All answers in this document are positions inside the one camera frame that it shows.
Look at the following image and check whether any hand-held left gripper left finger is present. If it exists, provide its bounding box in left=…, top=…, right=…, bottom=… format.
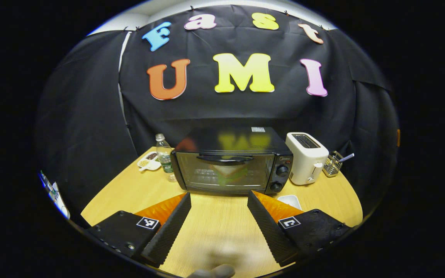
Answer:
left=87, top=192, right=192, bottom=268

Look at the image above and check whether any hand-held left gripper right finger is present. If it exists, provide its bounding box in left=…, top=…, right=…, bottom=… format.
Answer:
left=247, top=190, right=353, bottom=268

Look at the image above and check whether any black electric oven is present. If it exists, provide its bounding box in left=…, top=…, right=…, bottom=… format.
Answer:
left=170, top=127, right=294, bottom=196

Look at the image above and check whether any small white dish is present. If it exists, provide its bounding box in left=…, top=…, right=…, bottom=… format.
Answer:
left=277, top=195, right=302, bottom=211

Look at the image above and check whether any clear plastic water bottle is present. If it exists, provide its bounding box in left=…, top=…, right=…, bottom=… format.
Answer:
left=155, top=134, right=177, bottom=182

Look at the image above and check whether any white divided plate of beans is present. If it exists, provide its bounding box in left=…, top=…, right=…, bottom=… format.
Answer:
left=137, top=151, right=162, bottom=172

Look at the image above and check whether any white toaster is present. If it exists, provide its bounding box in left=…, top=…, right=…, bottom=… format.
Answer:
left=285, top=132, right=330, bottom=186

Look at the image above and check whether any black backdrop cloth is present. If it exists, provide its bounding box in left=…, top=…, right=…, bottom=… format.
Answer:
left=33, top=5, right=399, bottom=224

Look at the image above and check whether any wire mesh utensil basket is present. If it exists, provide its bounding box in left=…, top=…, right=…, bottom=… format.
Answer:
left=323, top=151, right=344, bottom=178

